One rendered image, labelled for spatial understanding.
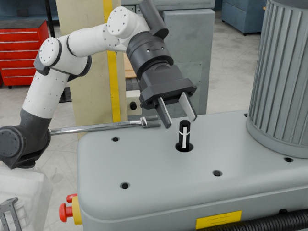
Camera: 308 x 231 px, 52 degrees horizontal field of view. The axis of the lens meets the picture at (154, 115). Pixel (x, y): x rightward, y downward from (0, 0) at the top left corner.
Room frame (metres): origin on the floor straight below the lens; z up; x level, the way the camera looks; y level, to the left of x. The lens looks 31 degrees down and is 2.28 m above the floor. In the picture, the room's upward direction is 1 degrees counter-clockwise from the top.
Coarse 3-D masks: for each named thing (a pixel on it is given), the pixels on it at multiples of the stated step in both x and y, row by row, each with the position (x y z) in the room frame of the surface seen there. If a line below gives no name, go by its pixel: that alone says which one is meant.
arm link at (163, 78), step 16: (144, 48) 0.64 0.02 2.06; (160, 48) 0.64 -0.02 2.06; (144, 64) 0.62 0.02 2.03; (160, 64) 0.62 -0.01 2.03; (144, 80) 0.59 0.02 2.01; (160, 80) 0.59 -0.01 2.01; (176, 80) 0.60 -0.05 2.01; (144, 96) 0.56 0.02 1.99; (160, 96) 0.57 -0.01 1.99; (176, 96) 0.60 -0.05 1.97
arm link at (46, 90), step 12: (48, 48) 0.81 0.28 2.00; (60, 48) 0.81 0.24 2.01; (36, 60) 0.84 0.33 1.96; (48, 60) 0.79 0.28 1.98; (36, 72) 0.83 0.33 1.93; (48, 72) 0.81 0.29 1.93; (60, 72) 0.82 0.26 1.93; (36, 84) 0.81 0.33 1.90; (48, 84) 0.80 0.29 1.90; (60, 84) 0.82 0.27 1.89; (36, 96) 0.79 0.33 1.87; (48, 96) 0.80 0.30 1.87; (60, 96) 0.83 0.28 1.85; (24, 108) 0.79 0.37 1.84; (36, 108) 0.78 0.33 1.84; (48, 108) 0.79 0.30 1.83
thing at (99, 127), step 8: (136, 120) 0.62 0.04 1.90; (144, 120) 0.62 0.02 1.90; (152, 120) 0.63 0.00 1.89; (56, 128) 0.59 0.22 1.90; (64, 128) 0.59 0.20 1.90; (72, 128) 0.59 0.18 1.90; (80, 128) 0.59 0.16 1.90; (88, 128) 0.59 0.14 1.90; (96, 128) 0.59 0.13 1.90; (104, 128) 0.59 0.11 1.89; (112, 128) 0.59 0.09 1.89
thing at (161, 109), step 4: (156, 100) 0.56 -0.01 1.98; (160, 100) 0.56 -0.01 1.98; (152, 104) 0.57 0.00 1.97; (156, 104) 0.56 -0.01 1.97; (160, 104) 0.55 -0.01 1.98; (164, 104) 0.55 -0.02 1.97; (156, 108) 0.56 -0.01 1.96; (160, 108) 0.55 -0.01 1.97; (164, 108) 0.54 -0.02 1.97; (160, 112) 0.55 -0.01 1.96; (164, 112) 0.54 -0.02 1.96; (160, 116) 0.55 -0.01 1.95; (164, 116) 0.53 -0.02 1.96; (168, 116) 0.53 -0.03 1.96; (164, 120) 0.53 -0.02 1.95; (168, 120) 0.52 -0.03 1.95; (164, 124) 0.53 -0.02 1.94; (168, 124) 0.52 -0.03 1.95
